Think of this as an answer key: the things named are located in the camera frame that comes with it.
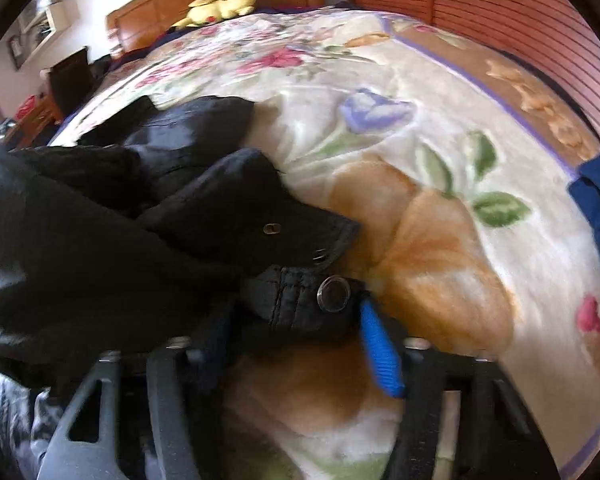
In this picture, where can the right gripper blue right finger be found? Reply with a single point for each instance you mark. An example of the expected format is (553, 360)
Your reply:
(497, 437)

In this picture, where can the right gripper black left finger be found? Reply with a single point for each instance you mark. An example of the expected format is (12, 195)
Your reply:
(153, 416)

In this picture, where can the black jacket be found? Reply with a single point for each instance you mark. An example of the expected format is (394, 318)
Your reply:
(156, 225)

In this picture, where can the floral bed blanket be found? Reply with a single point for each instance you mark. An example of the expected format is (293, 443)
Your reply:
(456, 162)

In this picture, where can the wooden cabinet desk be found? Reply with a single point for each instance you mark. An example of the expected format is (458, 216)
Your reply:
(37, 127)

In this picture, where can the red basket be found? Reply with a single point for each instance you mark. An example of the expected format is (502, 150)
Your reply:
(26, 106)

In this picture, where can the dark wooden chair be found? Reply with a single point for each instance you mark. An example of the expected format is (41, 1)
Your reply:
(71, 81)

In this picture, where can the louvered wooden wardrobe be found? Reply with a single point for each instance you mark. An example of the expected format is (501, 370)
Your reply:
(551, 35)

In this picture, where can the yellow plush toy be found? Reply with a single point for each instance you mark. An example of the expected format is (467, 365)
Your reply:
(207, 12)

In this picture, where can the white wall shelf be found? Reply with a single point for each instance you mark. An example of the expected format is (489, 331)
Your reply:
(40, 23)

